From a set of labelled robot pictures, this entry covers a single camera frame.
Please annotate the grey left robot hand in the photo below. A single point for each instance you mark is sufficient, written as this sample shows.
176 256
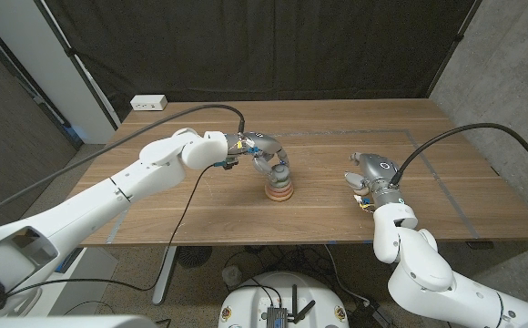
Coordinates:
264 146

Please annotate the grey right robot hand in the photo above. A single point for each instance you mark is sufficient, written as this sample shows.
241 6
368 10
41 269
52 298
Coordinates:
375 171

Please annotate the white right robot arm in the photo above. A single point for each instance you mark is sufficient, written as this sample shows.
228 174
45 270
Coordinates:
428 273

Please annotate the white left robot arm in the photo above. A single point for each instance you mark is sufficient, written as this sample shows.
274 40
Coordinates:
100 205

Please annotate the black backdrop curtain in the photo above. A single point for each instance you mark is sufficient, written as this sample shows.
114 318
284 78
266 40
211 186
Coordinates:
264 45

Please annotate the white power strip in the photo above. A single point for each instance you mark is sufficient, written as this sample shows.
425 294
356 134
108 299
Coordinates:
148 102

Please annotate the black under-table control box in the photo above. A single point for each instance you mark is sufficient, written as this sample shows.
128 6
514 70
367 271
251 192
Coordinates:
480 245

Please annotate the round black fan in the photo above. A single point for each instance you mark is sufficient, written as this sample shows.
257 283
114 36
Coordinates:
193 255

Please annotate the round grey floor object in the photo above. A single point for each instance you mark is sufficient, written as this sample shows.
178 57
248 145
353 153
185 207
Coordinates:
232 275

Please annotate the black power brick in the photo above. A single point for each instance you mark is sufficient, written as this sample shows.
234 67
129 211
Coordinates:
373 314

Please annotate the white robot torso base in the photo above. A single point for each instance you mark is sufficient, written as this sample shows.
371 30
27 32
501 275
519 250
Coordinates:
250 300

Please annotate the black backdrop stand pole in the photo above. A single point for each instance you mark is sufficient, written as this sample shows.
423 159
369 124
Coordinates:
77 64
457 38

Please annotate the white table leg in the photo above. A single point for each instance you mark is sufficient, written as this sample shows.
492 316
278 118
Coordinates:
166 273

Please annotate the grey router with black antennas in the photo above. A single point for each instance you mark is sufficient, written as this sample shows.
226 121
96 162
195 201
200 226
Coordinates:
277 315

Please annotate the blue foot pedal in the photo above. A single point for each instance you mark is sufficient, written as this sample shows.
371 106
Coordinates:
67 262

